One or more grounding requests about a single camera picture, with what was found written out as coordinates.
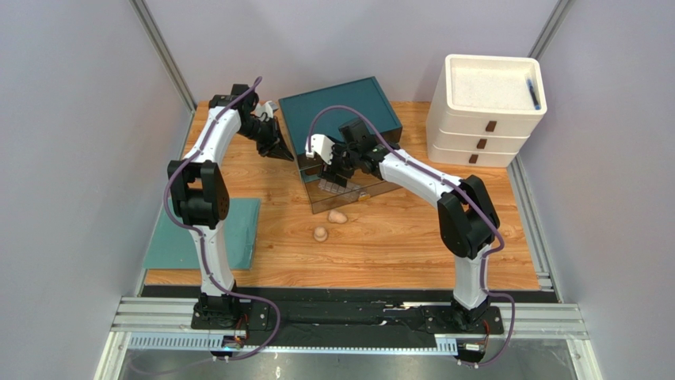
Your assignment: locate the round beige makeup sponge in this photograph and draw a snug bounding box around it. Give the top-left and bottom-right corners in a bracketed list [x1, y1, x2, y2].
[313, 226, 329, 242]

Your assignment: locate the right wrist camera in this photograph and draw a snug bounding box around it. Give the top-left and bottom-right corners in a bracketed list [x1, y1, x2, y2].
[305, 134, 335, 165]

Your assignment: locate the white three-drawer organizer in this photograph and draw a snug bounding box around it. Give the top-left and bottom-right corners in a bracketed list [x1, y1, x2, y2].
[425, 54, 547, 168]

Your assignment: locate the teal drawer cabinet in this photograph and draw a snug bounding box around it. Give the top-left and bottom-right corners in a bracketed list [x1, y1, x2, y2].
[279, 77, 402, 183]

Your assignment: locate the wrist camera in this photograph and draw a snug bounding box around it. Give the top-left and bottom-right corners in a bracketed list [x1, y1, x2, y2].
[254, 101, 279, 120]
[305, 134, 335, 165]

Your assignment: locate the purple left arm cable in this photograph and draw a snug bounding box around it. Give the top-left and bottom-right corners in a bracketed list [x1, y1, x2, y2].
[162, 76, 283, 362]

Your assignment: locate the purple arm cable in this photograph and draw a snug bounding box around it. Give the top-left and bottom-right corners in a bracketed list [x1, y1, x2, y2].
[305, 105, 517, 367]
[162, 76, 283, 362]

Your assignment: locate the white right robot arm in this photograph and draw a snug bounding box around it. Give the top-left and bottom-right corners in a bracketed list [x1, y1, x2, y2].
[306, 119, 500, 317]

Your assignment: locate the teal mat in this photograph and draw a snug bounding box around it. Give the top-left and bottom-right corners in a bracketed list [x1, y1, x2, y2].
[142, 197, 262, 272]

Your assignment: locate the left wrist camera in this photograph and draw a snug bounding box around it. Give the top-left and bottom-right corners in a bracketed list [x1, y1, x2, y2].
[254, 101, 279, 120]

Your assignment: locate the clear acrylic drawer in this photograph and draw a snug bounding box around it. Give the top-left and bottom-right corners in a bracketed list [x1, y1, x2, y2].
[299, 165, 400, 214]

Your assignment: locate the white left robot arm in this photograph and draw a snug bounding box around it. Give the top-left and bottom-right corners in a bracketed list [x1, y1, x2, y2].
[165, 84, 294, 327]

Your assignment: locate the blue pen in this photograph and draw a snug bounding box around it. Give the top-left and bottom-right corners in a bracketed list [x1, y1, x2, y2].
[526, 77, 542, 111]

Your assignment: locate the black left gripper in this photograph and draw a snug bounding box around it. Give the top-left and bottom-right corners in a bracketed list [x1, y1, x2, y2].
[237, 116, 295, 162]

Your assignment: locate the gourd-shaped beige makeup sponge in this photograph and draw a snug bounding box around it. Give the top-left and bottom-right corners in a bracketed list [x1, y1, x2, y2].
[327, 210, 349, 224]

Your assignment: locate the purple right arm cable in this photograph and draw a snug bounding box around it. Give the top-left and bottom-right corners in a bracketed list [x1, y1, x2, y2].
[305, 105, 517, 367]

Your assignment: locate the eyeshadow palette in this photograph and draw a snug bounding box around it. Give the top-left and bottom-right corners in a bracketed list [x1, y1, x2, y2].
[318, 179, 360, 195]

